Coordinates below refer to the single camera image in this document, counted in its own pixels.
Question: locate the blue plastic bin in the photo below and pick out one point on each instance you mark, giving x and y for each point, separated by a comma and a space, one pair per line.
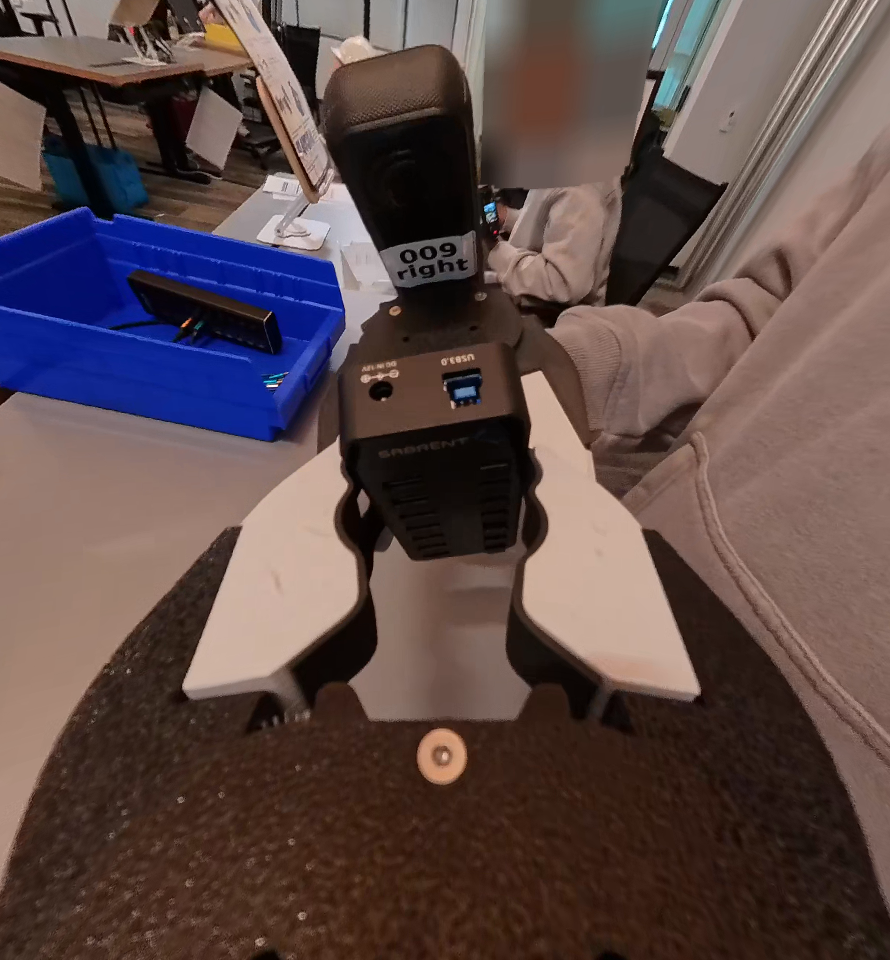
40, 315

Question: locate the black office chair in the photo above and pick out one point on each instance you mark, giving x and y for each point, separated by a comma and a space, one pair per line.
662, 217

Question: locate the teal storage bag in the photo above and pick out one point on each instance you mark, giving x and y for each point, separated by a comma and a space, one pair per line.
92, 176

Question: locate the person's right forearm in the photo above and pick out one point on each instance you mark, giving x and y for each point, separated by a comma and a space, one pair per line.
640, 360

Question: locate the black bag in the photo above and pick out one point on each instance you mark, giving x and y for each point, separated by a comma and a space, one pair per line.
299, 52

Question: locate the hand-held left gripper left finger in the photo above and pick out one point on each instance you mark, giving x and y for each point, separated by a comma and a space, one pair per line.
280, 600

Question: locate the smartphone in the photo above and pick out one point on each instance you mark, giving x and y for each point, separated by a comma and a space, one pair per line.
494, 217

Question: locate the hanging white paper sheet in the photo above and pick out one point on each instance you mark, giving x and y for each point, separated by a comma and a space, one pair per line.
10, 131
212, 127

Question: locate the white paper slip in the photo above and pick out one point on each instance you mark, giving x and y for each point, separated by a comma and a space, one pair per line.
284, 185

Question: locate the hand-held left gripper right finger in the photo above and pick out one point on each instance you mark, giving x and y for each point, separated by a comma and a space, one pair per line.
595, 592

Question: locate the silver door frame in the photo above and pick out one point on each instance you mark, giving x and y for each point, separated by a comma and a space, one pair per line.
790, 112

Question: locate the black usb hub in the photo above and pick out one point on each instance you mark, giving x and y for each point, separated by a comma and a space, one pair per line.
434, 450
205, 311

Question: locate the white paper packets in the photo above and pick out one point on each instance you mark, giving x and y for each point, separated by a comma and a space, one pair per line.
366, 262

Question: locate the wooden top desk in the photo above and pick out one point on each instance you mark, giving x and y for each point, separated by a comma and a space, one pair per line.
77, 60

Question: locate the tablet on white stand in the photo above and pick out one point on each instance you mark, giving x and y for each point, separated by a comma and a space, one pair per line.
295, 142

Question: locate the person's grey sweatshirt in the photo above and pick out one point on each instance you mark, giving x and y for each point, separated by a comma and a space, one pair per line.
827, 562

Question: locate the printed instruction sheet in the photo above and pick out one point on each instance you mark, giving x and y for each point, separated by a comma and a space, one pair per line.
261, 41

